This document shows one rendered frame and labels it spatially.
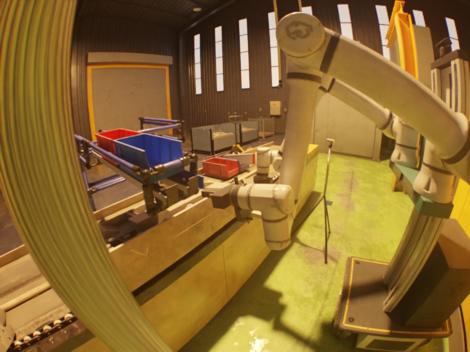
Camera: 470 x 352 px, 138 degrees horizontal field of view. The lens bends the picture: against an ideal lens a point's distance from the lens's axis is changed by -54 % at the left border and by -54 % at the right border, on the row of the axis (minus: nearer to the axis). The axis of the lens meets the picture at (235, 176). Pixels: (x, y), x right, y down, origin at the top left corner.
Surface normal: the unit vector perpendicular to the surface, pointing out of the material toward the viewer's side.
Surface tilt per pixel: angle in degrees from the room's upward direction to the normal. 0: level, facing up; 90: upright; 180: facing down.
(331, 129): 90
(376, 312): 0
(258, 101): 90
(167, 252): 80
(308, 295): 0
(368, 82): 125
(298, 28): 91
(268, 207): 92
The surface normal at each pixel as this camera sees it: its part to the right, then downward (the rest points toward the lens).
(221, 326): -0.04, -0.94
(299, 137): -0.18, 0.36
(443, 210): -0.52, 0.31
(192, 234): 0.80, 0.00
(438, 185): -0.74, -0.13
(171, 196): 0.82, 0.26
